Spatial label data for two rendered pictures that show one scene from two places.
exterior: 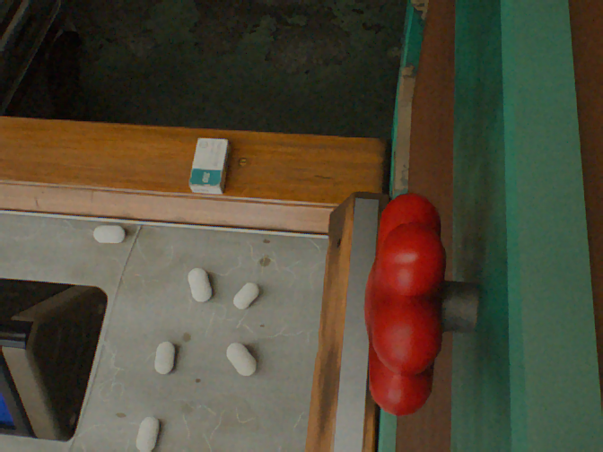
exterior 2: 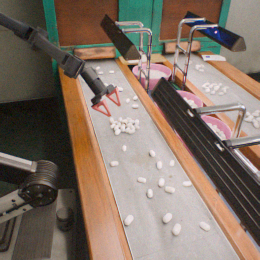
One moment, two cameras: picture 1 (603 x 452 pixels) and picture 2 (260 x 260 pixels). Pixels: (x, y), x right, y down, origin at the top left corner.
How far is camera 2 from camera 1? 196 cm
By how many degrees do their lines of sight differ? 70
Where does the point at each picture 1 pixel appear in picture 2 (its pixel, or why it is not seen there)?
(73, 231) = (84, 85)
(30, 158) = (71, 87)
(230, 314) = not seen: hidden behind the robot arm
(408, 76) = (59, 41)
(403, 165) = (69, 45)
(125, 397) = (107, 75)
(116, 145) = (66, 80)
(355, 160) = not seen: hidden behind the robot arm
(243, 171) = not seen: hidden behind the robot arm
